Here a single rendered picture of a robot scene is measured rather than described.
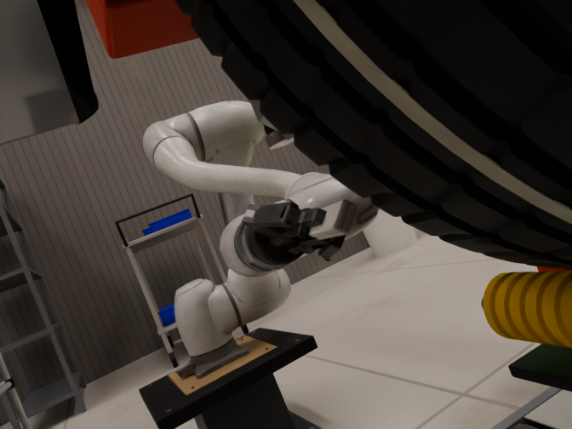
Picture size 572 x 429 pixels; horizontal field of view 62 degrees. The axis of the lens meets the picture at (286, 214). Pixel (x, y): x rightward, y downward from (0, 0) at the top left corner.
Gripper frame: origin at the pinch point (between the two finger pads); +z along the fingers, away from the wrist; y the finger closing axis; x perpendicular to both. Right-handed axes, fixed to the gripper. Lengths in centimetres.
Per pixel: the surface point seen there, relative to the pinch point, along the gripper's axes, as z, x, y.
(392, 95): 27.1, -2.0, 8.8
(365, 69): 27.2, -1.6, 10.2
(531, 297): 13.7, -2.8, -12.5
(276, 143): -11.8, 9.5, 6.1
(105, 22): 12.4, 2.2, 23.3
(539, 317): 14.2, -4.1, -13.1
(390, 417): -87, -22, -68
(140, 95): -427, 157, 83
